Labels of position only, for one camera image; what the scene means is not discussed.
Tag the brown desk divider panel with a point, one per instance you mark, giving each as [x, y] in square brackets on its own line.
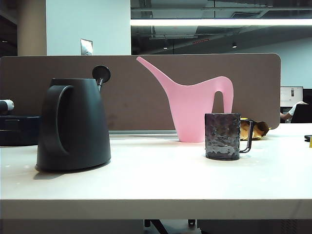
[146, 102]

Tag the pink plastic watering can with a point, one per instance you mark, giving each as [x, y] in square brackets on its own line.
[190, 109]

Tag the black plastic watering can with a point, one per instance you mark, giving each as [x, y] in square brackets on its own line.
[83, 126]

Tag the yellow potato chips bag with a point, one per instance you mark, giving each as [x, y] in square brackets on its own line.
[259, 129]

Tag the black table leg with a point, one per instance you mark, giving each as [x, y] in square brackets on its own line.
[153, 226]

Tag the long ceiling light strip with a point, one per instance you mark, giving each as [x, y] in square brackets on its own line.
[219, 22]

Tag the computer monitor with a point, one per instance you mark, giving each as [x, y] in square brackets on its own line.
[291, 95]

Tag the person in white shirt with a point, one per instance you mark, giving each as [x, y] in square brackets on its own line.
[293, 110]

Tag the dark blue tool case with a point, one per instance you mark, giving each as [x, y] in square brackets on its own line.
[17, 131]

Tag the black office chair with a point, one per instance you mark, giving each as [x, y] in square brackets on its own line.
[302, 114]

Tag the white and black handheld device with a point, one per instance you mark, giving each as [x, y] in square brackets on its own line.
[6, 104]

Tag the small black flat object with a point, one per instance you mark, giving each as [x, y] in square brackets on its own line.
[308, 138]

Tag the metal wall switch plate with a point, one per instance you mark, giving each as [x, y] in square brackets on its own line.
[86, 46]

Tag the black table bracket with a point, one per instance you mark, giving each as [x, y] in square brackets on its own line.
[191, 222]

